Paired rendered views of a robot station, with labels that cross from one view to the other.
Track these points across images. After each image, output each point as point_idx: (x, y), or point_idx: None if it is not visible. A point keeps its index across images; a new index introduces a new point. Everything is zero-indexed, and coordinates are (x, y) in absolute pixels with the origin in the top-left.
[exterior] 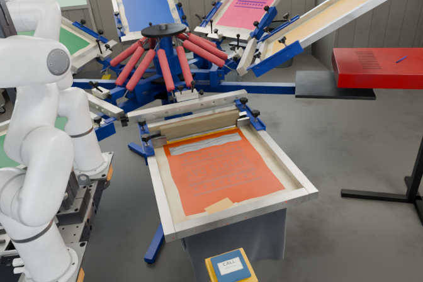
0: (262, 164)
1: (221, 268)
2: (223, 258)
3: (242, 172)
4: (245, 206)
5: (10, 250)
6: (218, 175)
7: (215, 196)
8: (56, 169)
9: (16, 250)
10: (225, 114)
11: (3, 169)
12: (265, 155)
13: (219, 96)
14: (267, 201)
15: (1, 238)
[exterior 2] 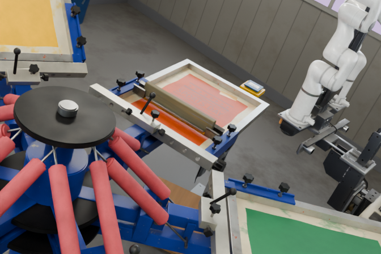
0: (177, 83)
1: (257, 87)
2: (253, 87)
3: (193, 90)
4: (224, 81)
5: (346, 142)
6: (207, 100)
7: (223, 98)
8: None
9: (343, 140)
10: (160, 88)
11: (360, 54)
12: (166, 81)
13: (121, 101)
14: (212, 74)
15: (350, 156)
